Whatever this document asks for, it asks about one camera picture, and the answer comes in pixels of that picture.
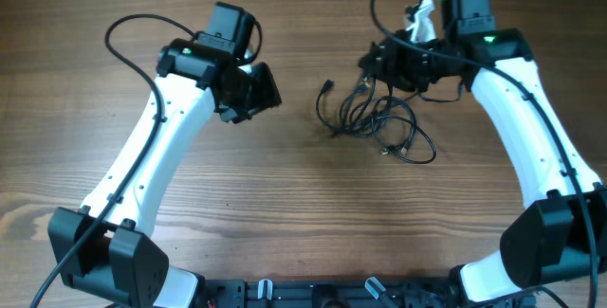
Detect black USB cables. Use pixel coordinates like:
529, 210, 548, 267
315, 74, 438, 166

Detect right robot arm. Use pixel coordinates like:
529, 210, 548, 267
359, 0, 606, 307

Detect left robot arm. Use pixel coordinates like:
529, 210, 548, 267
47, 2, 281, 307

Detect left camera black cable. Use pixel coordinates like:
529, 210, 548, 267
28, 12, 196, 308

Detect camera black cable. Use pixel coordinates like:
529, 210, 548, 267
369, 0, 599, 308
28, 12, 196, 308

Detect right camera black cable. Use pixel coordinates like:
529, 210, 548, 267
369, 0, 599, 308

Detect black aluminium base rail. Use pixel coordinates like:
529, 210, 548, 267
202, 279, 452, 308

